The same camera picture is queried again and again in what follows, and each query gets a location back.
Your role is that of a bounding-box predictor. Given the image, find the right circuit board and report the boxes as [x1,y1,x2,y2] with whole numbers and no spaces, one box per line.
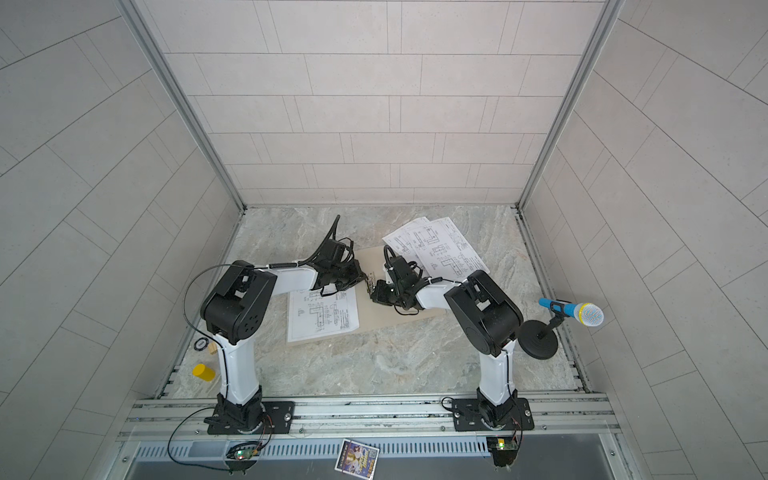
[486,436,520,468]

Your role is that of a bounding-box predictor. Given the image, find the yellow cylinder block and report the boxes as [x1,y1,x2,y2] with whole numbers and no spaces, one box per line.
[192,363,216,382]

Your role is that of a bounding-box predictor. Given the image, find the stack of printed sheets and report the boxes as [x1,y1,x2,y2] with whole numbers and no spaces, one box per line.
[383,217,490,281]

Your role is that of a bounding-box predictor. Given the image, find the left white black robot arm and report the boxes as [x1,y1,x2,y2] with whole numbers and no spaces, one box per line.
[198,218,366,435]

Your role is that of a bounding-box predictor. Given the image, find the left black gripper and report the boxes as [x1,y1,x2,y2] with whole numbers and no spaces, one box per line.
[329,260,370,291]

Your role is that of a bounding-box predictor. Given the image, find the aluminium mounting rail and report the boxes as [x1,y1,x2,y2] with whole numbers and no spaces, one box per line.
[117,391,620,441]

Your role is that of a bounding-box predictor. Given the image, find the beige cardboard folder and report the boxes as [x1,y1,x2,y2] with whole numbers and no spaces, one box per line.
[354,246,446,333]

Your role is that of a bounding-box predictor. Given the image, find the colourful picture card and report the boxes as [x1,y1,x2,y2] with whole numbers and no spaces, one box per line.
[334,439,380,480]

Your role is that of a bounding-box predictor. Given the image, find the left green circuit board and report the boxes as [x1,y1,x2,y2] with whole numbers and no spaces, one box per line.
[225,441,263,462]

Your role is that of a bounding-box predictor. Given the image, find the printed drawing sheet top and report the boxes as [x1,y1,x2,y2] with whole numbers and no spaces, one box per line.
[287,290,360,343]

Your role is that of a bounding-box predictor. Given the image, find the metal folder clip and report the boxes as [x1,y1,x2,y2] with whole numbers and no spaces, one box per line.
[365,273,376,295]

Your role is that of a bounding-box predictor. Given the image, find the blue yellow toy microphone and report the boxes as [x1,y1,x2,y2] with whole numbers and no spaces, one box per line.
[538,298,605,327]

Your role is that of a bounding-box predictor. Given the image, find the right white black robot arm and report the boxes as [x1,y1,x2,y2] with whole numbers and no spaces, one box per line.
[370,245,534,432]

